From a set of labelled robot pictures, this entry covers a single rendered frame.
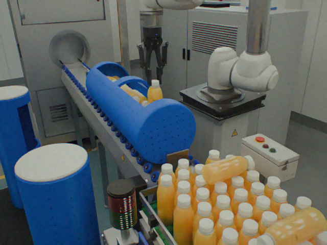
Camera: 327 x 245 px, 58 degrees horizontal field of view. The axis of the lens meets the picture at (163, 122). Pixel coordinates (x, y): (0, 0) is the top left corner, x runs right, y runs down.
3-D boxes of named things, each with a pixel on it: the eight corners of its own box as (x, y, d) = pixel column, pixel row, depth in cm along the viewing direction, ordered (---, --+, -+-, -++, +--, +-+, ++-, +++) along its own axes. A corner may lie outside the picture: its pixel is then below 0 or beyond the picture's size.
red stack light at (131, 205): (130, 192, 72) (129, 178, 71) (140, 207, 67) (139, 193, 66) (104, 200, 70) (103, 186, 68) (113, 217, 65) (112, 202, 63)
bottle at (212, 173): (216, 183, 91) (256, 169, 98) (208, 163, 93) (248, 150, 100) (205, 187, 97) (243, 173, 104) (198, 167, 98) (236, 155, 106)
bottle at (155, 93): (149, 117, 136) (148, 82, 130) (164, 117, 135) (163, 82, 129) (147, 123, 130) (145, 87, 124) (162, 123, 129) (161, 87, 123)
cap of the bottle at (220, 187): (211, 188, 96) (212, 184, 96) (220, 184, 98) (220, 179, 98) (220, 194, 94) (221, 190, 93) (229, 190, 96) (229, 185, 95)
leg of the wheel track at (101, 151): (110, 203, 251) (102, 138, 225) (112, 207, 246) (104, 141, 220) (103, 205, 249) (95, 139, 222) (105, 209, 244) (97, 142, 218)
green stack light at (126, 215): (131, 207, 74) (130, 192, 72) (141, 224, 69) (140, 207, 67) (107, 216, 72) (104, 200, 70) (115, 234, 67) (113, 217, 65)
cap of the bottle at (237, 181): (243, 187, 97) (244, 182, 96) (232, 186, 97) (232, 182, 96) (242, 179, 100) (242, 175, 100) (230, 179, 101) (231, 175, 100)
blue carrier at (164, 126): (130, 96, 208) (123, 56, 195) (198, 152, 137) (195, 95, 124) (90, 107, 198) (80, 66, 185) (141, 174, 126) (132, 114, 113)
